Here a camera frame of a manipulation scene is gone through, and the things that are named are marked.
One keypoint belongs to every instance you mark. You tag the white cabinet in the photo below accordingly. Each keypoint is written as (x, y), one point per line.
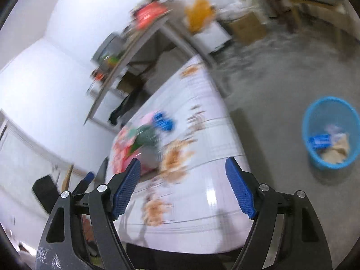
(213, 38)

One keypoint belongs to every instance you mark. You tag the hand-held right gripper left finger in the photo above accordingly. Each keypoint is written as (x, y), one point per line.
(126, 191)

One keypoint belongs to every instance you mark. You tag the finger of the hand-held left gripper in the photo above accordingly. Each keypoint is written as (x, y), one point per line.
(90, 176)

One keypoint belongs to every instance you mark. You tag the cardboard box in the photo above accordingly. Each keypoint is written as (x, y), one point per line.
(247, 28)

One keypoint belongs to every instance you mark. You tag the wooden side table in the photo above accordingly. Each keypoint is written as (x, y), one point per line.
(111, 77)

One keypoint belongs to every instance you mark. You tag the blue mesh sponge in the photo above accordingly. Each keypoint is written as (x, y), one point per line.
(163, 121)

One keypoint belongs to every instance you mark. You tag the floral print dining table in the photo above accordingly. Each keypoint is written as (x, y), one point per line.
(219, 202)

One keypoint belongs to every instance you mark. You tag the red sauce jar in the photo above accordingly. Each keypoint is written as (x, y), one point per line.
(98, 76)

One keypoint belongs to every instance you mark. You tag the clear plastic bag red print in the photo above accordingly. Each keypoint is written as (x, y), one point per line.
(123, 149)

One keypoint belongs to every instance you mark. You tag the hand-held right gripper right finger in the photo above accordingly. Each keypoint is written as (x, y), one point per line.
(242, 191)

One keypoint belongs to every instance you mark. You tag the translucent plastic container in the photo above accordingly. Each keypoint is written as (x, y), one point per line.
(150, 160)

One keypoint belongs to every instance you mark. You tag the blue plastic waste basket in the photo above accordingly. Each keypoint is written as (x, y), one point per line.
(312, 118)

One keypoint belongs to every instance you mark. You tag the dark wooden stool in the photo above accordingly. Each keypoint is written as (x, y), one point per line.
(278, 2)

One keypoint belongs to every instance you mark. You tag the yellow plastic bag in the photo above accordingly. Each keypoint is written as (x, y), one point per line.
(199, 14)

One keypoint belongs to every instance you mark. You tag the green mesh sponge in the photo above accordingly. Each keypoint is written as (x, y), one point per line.
(146, 137)

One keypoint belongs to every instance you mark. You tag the black clothing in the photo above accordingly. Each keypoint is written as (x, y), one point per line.
(126, 104)

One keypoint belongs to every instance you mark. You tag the blue toothpaste box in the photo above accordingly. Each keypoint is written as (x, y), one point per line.
(319, 141)

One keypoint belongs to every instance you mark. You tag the beige paper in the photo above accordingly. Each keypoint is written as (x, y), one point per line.
(336, 150)

